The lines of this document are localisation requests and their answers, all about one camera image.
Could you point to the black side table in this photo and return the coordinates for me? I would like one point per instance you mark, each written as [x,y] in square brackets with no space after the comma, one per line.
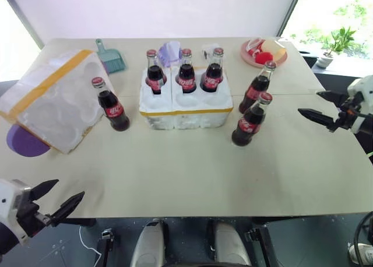
[335,80]

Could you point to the cream round bun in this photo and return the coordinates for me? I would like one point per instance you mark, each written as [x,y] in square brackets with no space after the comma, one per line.
[269,46]

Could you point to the purple round mat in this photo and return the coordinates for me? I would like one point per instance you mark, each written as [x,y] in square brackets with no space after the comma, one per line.
[23,144]

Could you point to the dark window frame bar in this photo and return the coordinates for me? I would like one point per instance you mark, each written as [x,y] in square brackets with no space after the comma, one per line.
[291,10]
[24,16]

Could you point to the glass cola bottle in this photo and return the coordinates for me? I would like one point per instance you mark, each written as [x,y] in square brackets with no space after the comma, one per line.
[211,77]
[186,76]
[249,124]
[115,112]
[256,89]
[154,76]

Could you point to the red fuzzy ball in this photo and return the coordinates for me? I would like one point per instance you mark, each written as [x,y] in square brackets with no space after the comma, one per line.
[263,57]

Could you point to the silver rounded leg cover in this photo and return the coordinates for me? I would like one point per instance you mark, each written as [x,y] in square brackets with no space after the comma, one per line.
[230,245]
[148,245]

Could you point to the white foam lid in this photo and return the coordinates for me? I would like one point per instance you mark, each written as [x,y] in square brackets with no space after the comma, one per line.
[49,103]

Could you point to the yellow bread slice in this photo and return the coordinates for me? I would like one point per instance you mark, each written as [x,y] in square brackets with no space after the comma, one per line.
[279,54]

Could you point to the purple tissue pack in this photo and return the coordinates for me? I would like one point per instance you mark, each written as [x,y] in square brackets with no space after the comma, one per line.
[170,52]

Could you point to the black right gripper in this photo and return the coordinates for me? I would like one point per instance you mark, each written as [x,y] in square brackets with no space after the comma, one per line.
[349,112]

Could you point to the white foam bottle crate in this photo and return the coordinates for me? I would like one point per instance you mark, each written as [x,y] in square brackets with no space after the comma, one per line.
[186,115]

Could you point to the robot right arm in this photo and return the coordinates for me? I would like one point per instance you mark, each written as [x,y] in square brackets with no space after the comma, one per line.
[367,138]

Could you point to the pink plate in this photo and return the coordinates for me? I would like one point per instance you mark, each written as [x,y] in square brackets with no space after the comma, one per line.
[247,59]

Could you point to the black table leg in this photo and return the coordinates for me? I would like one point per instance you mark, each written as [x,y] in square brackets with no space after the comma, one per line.
[262,240]
[107,246]

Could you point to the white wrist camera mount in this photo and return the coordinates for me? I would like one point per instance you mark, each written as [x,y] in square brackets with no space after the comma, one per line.
[360,86]
[10,200]

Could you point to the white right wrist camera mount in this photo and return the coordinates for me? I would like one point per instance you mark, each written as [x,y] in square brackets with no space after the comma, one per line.
[360,86]

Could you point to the red and white toy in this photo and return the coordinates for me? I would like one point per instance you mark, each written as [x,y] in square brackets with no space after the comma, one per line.
[254,45]

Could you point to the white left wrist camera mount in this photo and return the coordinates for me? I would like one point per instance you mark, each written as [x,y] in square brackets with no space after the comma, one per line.
[10,200]

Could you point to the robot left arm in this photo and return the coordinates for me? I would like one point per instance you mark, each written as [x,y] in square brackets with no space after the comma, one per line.
[6,238]

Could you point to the white sneaker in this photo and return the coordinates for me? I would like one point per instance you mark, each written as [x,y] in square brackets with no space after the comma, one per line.
[361,253]

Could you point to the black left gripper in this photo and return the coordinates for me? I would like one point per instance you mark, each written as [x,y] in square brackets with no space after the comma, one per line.
[27,213]

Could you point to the potted green plant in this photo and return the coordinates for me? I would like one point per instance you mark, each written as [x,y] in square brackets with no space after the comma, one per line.
[338,42]

